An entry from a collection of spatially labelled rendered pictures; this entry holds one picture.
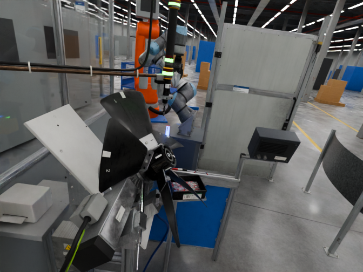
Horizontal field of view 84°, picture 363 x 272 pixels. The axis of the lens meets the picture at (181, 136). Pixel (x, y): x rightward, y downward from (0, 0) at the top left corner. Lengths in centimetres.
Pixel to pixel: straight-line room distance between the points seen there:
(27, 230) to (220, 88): 234
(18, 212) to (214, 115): 229
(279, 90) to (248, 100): 39
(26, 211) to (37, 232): 10
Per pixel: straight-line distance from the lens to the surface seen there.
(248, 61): 276
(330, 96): 1323
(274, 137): 138
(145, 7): 481
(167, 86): 89
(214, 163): 312
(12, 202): 116
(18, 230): 118
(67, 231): 113
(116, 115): 92
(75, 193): 104
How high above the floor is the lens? 166
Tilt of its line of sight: 23 degrees down
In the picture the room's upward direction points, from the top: 8 degrees clockwise
